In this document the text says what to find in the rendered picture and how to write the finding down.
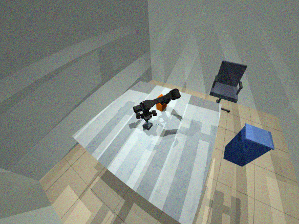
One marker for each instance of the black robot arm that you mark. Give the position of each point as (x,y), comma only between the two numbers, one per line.
(147,104)

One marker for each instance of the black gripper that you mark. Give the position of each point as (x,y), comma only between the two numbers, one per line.
(138,115)

